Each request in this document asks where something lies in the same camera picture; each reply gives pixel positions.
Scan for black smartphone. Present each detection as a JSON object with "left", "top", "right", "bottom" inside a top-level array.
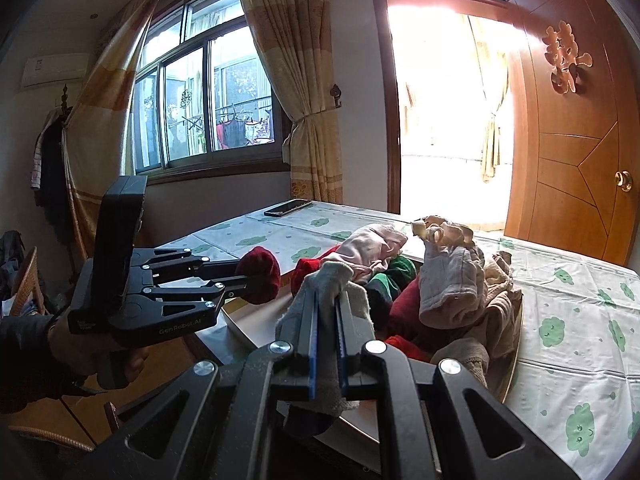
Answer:
[{"left": 263, "top": 199, "right": 313, "bottom": 218}]

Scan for yellow window curtain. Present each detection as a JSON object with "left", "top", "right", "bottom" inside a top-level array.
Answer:
[
  {"left": 232, "top": 0, "right": 346, "bottom": 206},
  {"left": 62, "top": 0, "right": 201, "bottom": 261}
]

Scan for hanging laundry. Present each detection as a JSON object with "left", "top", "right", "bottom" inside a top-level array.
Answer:
[{"left": 215, "top": 105, "right": 273, "bottom": 148}]

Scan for beige sock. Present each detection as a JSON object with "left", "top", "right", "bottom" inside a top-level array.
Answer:
[{"left": 275, "top": 260, "right": 373, "bottom": 438}]

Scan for shallow cardboard box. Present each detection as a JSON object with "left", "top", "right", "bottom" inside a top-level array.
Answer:
[{"left": 220, "top": 260, "right": 525, "bottom": 476}]

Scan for sliding glass window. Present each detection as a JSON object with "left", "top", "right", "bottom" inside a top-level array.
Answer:
[{"left": 132, "top": 0, "right": 286, "bottom": 173}]

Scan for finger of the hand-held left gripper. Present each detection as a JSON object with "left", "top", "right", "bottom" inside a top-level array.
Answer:
[
  {"left": 142, "top": 281, "right": 253, "bottom": 303},
  {"left": 131, "top": 246, "right": 241, "bottom": 282}
]

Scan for white air conditioner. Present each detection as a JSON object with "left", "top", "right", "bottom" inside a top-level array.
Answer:
[{"left": 20, "top": 52, "right": 91, "bottom": 91}]

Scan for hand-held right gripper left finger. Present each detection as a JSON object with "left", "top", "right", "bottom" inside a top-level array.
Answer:
[{"left": 80, "top": 291, "right": 322, "bottom": 480}]

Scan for dark red underwear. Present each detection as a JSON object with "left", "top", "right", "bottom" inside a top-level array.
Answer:
[
  {"left": 387, "top": 277, "right": 423, "bottom": 341},
  {"left": 235, "top": 246, "right": 282, "bottom": 306}
]

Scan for pale balcony curtain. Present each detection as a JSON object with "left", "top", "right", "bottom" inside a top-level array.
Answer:
[{"left": 467, "top": 15, "right": 516, "bottom": 183}]

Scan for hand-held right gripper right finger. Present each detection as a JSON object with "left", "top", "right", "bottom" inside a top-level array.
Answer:
[{"left": 336, "top": 292, "right": 581, "bottom": 480}]

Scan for brown wooden door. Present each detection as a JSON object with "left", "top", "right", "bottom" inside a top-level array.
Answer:
[{"left": 502, "top": 0, "right": 640, "bottom": 268}]

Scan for clothes on coat rack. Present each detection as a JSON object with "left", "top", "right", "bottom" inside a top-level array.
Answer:
[{"left": 32, "top": 85, "right": 76, "bottom": 241}]

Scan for paper-cut door ornament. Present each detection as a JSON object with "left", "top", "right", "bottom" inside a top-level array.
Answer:
[{"left": 544, "top": 21, "right": 593, "bottom": 95}]

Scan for person's left forearm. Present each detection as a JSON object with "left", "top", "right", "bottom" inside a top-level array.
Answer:
[{"left": 0, "top": 312, "right": 66, "bottom": 413}]

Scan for person's left hand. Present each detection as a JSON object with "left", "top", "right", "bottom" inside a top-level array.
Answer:
[{"left": 47, "top": 310, "right": 151, "bottom": 386}]

